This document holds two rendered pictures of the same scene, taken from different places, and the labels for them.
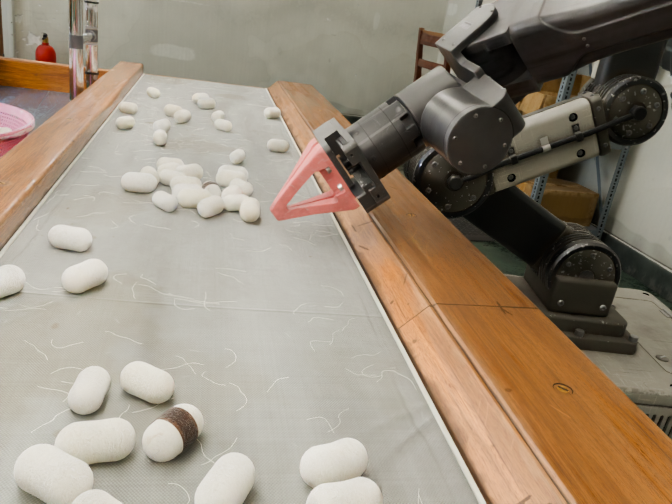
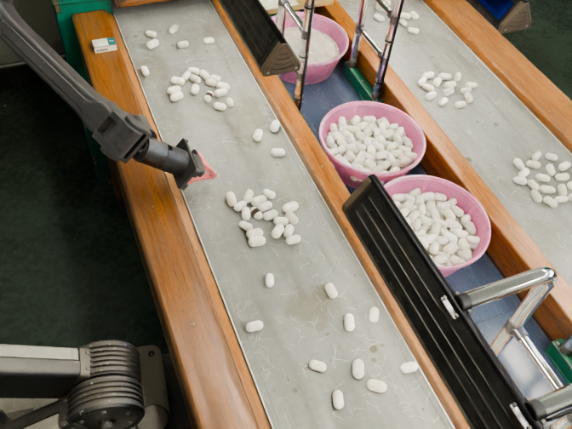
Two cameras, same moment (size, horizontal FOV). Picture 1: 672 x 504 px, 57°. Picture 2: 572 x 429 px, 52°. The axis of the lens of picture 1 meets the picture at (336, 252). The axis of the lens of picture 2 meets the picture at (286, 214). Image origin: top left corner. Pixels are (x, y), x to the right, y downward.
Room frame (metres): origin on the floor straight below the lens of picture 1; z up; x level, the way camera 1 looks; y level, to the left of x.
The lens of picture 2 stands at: (1.47, 0.02, 1.74)
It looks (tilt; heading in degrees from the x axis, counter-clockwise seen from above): 50 degrees down; 166
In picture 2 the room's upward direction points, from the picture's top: 7 degrees clockwise
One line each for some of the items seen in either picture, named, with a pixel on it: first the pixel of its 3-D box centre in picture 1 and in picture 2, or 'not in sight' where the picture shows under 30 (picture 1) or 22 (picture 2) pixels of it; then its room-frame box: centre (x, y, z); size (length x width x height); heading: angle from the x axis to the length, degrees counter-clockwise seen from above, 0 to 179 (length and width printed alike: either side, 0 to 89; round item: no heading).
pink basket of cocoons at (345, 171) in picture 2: not in sight; (368, 149); (0.44, 0.46, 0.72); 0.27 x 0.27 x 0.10
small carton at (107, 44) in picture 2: not in sight; (104, 45); (0.05, -0.20, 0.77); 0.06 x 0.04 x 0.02; 104
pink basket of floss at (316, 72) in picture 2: not in sight; (301, 50); (0.02, 0.36, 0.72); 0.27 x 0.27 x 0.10
